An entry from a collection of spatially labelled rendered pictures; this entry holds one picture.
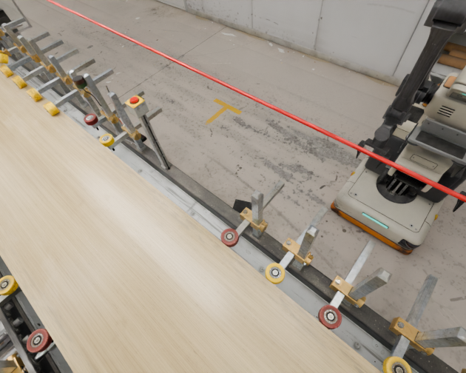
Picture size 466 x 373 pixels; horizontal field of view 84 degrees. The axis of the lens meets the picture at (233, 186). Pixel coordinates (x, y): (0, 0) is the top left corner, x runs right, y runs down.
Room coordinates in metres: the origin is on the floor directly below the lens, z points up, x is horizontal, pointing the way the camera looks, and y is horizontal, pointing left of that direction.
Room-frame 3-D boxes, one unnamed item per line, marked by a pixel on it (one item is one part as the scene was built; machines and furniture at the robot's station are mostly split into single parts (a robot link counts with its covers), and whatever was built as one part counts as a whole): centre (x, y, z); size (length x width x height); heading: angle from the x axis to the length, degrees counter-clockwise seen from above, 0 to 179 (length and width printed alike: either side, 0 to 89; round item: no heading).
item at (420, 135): (0.71, -0.99, 0.99); 0.28 x 0.16 x 0.22; 42
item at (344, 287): (0.17, -0.41, 0.81); 0.14 x 0.06 x 0.05; 42
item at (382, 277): (0.16, -0.43, 0.90); 0.04 x 0.04 x 0.48; 42
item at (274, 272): (0.27, -0.12, 0.85); 0.08 x 0.08 x 0.11
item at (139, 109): (1.08, 0.40, 1.18); 0.07 x 0.07 x 0.08; 42
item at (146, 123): (1.08, 0.40, 0.93); 0.05 x 0.05 x 0.45; 42
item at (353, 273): (0.22, -0.43, 0.80); 0.43 x 0.03 x 0.04; 132
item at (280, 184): (0.59, -0.10, 0.84); 0.43 x 0.03 x 0.04; 132
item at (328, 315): (0.08, -0.29, 0.85); 0.08 x 0.08 x 0.11
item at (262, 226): (0.54, -0.08, 0.84); 0.14 x 0.06 x 0.05; 42
